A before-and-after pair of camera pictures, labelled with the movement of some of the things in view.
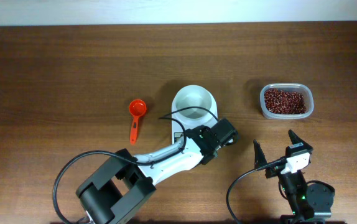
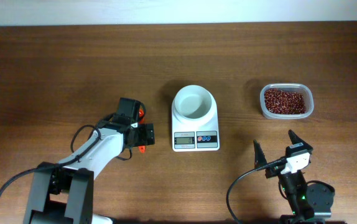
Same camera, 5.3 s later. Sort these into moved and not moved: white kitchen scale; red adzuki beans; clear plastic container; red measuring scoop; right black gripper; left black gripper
Moved: left black gripper; red measuring scoop
Not moved: clear plastic container; right black gripper; red adzuki beans; white kitchen scale
